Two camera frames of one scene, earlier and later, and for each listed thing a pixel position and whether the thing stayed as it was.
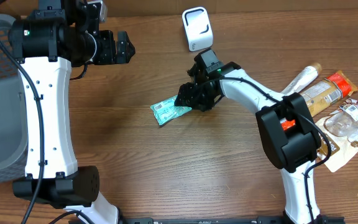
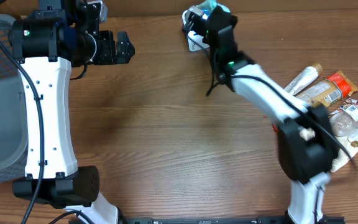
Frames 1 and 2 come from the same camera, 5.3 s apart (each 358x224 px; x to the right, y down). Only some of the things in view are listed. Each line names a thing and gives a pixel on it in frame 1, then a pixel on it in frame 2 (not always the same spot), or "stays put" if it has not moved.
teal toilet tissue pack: (166, 109) → (208, 6)
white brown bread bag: (348, 128) stays put
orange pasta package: (333, 89) stays put
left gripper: (114, 47) stays put
